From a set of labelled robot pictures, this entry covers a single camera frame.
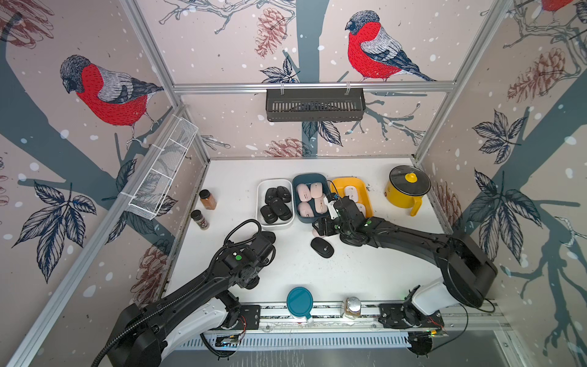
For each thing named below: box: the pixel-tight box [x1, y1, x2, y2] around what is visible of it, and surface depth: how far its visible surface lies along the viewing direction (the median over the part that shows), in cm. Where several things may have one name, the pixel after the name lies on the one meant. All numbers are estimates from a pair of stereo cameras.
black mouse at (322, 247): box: [310, 237, 335, 259], surface depth 89 cm
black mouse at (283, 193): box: [276, 185, 292, 203], surface depth 103 cm
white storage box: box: [256, 178, 296, 231], surface depth 105 cm
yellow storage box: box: [330, 177, 373, 218], surface depth 106 cm
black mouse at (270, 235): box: [260, 230, 276, 244], surface depth 94 cm
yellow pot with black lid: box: [385, 165, 432, 217], surface depth 97 cm
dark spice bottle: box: [190, 209, 210, 231], surface depth 92 cm
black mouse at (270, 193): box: [264, 187, 278, 205], surface depth 106 cm
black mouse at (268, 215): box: [259, 204, 279, 225], surface depth 98 cm
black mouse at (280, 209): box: [269, 197, 293, 221], surface depth 97 cm
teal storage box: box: [291, 172, 331, 224], surface depth 103 cm
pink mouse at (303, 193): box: [296, 183, 312, 202], surface depth 106 cm
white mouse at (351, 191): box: [343, 185, 358, 204], surface depth 106 cm
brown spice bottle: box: [198, 188, 218, 211], surface depth 99 cm
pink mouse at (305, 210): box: [297, 201, 315, 218], surface depth 100 cm
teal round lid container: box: [286, 286, 314, 321], surface depth 71 cm
